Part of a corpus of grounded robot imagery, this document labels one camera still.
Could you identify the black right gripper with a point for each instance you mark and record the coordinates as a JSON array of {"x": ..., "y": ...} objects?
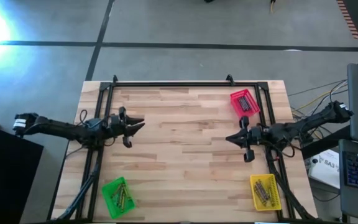
[{"x": 253, "y": 137}]

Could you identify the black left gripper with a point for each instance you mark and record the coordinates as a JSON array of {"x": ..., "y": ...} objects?
[{"x": 117, "y": 126}]

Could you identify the blue crayon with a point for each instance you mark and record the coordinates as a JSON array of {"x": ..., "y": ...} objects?
[
  {"x": 248, "y": 102},
  {"x": 242, "y": 104}
]

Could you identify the purplish brown crayon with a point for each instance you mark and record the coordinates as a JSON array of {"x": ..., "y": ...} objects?
[{"x": 266, "y": 197}]

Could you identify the green crayon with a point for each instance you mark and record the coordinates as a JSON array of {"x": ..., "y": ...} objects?
[
  {"x": 119, "y": 200},
  {"x": 118, "y": 193},
  {"x": 127, "y": 196},
  {"x": 123, "y": 196}
]

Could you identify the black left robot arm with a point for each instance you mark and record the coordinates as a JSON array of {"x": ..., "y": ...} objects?
[{"x": 57, "y": 127}]

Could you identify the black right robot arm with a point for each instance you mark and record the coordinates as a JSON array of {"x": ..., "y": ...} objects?
[{"x": 309, "y": 123}]

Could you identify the red plastic mesh basket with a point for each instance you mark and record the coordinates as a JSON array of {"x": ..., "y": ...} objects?
[{"x": 236, "y": 105}]

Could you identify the yellow plastic mesh basket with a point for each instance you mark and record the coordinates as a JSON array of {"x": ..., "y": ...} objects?
[{"x": 277, "y": 193}]

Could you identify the green plastic mesh basket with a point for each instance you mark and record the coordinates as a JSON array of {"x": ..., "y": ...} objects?
[{"x": 109, "y": 199}]

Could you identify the black stand leg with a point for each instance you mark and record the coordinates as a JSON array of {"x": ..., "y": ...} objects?
[{"x": 322, "y": 144}]

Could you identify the white printed box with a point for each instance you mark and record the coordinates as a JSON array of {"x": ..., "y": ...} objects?
[{"x": 325, "y": 168}]

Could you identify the black cabinet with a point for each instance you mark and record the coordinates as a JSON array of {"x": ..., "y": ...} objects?
[{"x": 5, "y": 174}]

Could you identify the orange striped floor tape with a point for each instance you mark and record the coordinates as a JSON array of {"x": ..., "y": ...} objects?
[{"x": 348, "y": 18}]

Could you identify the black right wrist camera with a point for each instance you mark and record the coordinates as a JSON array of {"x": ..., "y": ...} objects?
[{"x": 272, "y": 130}]

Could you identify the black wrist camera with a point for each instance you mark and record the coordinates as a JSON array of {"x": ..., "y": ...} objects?
[
  {"x": 272, "y": 130},
  {"x": 93, "y": 123}
]

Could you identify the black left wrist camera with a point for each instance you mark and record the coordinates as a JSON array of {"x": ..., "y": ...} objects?
[{"x": 93, "y": 123}]

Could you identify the black aluminium table frame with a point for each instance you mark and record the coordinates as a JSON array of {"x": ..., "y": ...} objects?
[{"x": 182, "y": 83}]

